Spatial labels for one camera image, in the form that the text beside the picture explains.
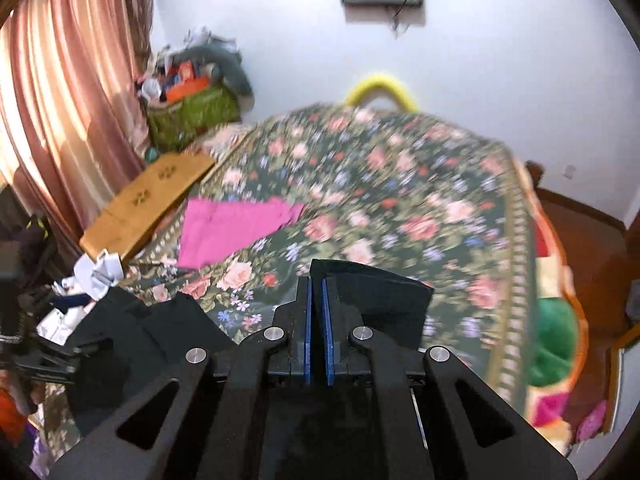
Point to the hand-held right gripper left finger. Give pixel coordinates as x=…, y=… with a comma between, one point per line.
x=306, y=332

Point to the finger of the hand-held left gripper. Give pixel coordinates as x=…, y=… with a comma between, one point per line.
x=55, y=357

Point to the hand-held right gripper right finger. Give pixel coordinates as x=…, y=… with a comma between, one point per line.
x=330, y=332

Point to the black pants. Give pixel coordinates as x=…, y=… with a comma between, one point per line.
x=382, y=300

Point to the crumpled white paper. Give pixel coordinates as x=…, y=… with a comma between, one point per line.
x=97, y=272

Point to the magenta cloth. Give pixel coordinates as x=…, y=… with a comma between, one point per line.
x=225, y=227

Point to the wooden board with paw cutouts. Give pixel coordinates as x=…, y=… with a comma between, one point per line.
x=150, y=195

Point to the floral bed blanket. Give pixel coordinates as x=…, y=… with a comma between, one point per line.
x=380, y=180

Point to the pink curtain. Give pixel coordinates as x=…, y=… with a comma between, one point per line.
x=60, y=85

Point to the pale floral pillow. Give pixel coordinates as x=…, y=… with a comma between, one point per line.
x=220, y=140

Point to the colourful plush blanket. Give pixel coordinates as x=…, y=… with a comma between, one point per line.
x=552, y=340

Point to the green fabric bag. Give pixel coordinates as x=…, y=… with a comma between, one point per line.
x=192, y=112

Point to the orange box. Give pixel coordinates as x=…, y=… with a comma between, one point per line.
x=186, y=87

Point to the yellow hoop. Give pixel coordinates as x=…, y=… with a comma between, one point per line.
x=382, y=85

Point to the grey cloth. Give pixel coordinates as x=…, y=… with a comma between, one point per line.
x=230, y=62

